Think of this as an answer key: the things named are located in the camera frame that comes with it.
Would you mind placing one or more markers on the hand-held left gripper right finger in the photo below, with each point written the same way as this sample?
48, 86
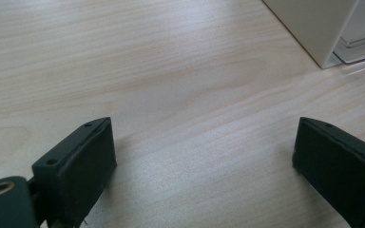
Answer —
339, 171

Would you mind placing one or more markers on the white box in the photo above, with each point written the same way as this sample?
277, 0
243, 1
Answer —
313, 25

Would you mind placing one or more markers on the clear plastic tray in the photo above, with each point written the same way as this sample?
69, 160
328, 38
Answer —
361, 41

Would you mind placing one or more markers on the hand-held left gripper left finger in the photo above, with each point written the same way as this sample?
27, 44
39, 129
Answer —
79, 164

